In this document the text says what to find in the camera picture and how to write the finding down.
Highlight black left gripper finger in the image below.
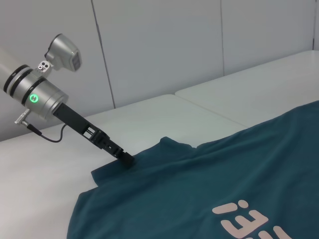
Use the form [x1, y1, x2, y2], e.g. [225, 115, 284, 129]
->
[101, 137, 136, 170]

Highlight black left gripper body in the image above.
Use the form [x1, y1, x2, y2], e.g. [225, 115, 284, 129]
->
[52, 103, 111, 150]

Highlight teal FREE print t-shirt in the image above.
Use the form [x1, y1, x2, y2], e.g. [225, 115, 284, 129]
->
[67, 99, 319, 239]

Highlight left arm connector cable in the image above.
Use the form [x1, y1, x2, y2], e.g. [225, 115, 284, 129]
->
[14, 114, 67, 144]

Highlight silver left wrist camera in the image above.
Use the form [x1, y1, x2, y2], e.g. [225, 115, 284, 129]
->
[37, 33, 83, 73]

